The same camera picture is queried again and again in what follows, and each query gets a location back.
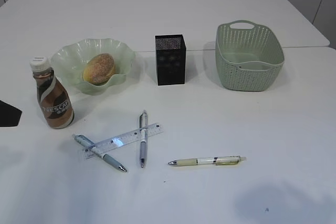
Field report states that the green plastic woven basket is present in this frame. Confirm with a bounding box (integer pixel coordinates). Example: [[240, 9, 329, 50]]
[[215, 20, 285, 92]]

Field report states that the clear plastic ruler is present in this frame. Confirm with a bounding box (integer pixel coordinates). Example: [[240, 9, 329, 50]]
[[83, 123, 163, 159]]

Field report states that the black mesh pen holder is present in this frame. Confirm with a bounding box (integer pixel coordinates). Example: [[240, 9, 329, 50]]
[[155, 34, 186, 86]]

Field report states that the brown coffee drink bottle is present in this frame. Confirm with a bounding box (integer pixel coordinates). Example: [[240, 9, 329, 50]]
[[30, 57, 75, 129]]

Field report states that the grey grip pen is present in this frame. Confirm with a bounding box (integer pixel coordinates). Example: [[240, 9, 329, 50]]
[[139, 110, 148, 168], [72, 134, 127, 173]]

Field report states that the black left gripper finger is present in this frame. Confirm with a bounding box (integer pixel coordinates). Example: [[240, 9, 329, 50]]
[[0, 101, 22, 127]]

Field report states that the beige grip white pen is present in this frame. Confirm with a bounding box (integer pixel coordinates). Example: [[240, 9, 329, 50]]
[[168, 156, 247, 166]]

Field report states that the sugared bread loaf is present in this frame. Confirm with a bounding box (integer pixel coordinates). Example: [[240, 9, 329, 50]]
[[82, 53, 116, 85]]

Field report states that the green wavy glass plate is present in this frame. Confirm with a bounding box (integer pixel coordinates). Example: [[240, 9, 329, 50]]
[[51, 38, 135, 95]]

